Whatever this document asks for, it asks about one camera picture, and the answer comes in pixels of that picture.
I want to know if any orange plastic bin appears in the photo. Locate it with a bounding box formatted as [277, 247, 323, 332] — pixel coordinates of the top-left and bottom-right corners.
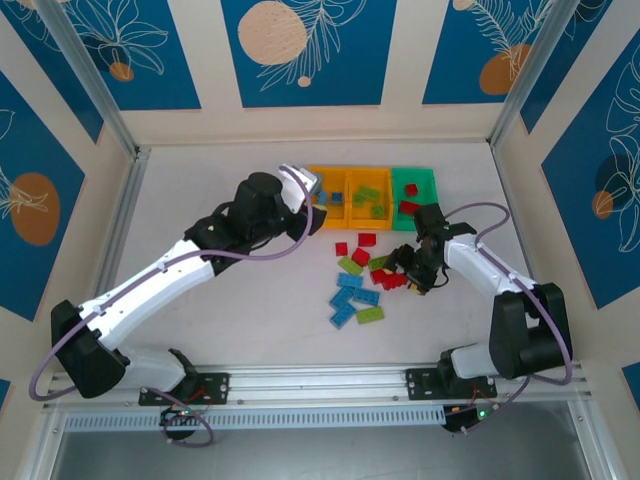
[347, 168, 394, 231]
[305, 165, 351, 231]

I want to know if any green plastic bin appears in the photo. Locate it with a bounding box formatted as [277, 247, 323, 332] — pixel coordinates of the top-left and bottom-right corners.
[391, 167, 441, 232]

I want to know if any aluminium table edge profile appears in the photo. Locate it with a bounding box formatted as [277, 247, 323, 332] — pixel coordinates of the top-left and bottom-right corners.
[92, 147, 151, 306]
[490, 144, 569, 362]

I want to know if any black controller board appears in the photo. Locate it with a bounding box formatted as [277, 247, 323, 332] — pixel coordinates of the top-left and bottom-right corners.
[442, 405, 494, 434]
[159, 405, 211, 430]

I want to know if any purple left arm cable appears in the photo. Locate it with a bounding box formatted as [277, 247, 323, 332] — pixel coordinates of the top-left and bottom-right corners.
[28, 167, 321, 449]

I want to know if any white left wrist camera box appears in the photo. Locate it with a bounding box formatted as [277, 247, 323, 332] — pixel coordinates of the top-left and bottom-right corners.
[277, 163, 321, 214]

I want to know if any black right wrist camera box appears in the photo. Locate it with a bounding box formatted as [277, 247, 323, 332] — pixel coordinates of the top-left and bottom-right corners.
[413, 203, 446, 236]

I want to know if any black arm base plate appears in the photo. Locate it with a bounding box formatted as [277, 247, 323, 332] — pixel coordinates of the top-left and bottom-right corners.
[405, 367, 500, 401]
[138, 372, 231, 407]

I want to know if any aluminium mounting rail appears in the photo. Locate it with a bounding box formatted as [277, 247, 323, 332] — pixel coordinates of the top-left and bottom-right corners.
[42, 362, 594, 409]

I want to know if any blue floral wall panel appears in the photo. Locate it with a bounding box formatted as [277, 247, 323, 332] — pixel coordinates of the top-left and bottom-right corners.
[422, 0, 556, 106]
[541, 42, 640, 311]
[519, 0, 640, 135]
[0, 69, 86, 322]
[221, 0, 400, 109]
[63, 0, 202, 112]
[0, 0, 105, 145]

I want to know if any white slotted cable duct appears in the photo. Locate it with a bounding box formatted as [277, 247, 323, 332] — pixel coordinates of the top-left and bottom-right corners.
[63, 405, 447, 432]

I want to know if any aluminium frame post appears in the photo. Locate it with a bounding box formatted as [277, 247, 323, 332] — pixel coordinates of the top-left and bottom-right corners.
[488, 0, 589, 149]
[35, 0, 151, 161]

